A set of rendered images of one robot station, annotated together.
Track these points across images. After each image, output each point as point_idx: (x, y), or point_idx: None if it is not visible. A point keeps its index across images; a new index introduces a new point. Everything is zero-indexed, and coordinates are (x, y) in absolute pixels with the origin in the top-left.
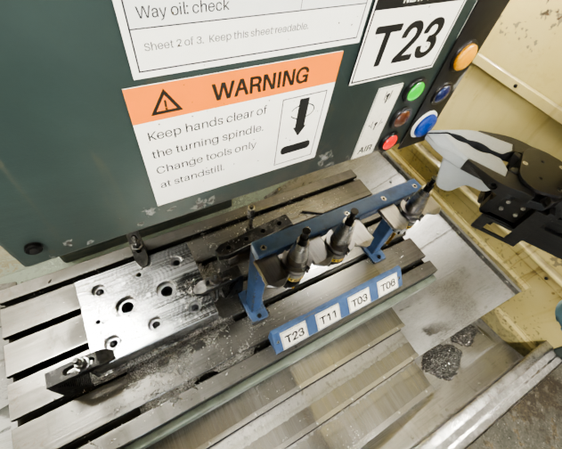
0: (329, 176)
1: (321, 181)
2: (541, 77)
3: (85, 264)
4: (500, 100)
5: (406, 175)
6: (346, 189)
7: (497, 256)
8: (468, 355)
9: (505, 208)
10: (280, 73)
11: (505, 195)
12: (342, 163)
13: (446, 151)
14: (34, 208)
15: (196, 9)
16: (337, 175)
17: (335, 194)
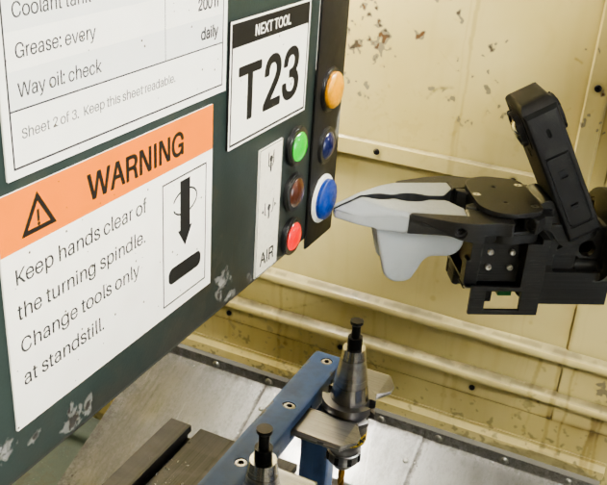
0: (135, 452)
1: (122, 470)
2: (402, 127)
3: None
4: (366, 181)
5: (284, 381)
6: (184, 461)
7: (524, 442)
8: None
9: (493, 265)
10: (155, 146)
11: (483, 239)
12: (140, 421)
13: (376, 218)
14: None
15: (72, 76)
16: (148, 442)
17: (167, 483)
